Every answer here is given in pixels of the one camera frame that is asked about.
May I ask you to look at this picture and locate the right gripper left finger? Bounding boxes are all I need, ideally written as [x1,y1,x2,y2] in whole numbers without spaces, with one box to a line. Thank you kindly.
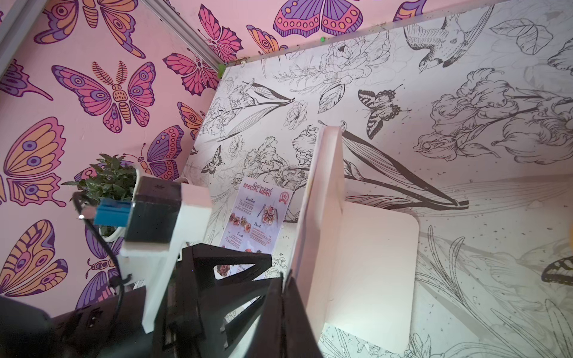
[246,278,283,358]

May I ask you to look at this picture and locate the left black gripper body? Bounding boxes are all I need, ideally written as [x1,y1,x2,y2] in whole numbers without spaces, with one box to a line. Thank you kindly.
[1,287,176,357]

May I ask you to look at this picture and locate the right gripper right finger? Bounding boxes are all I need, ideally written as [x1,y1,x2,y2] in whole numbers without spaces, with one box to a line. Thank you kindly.
[283,276,323,358]

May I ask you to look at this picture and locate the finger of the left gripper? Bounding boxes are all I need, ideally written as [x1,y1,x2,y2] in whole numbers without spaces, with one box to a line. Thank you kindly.
[197,277,282,357]
[155,244,272,357]

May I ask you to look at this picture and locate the clear acrylic menu holder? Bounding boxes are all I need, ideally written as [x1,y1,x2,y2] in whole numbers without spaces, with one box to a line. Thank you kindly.
[291,127,419,354]

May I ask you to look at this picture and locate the old menu sheet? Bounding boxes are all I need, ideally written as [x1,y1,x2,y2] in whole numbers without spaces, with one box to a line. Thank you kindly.
[219,178,294,254]

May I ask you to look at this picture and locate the white potted green plant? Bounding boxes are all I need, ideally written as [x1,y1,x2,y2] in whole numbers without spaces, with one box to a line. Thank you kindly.
[61,153,140,243]

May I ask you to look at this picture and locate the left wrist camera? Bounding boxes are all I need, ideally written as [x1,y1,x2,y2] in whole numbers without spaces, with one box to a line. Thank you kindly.
[79,175,214,334]

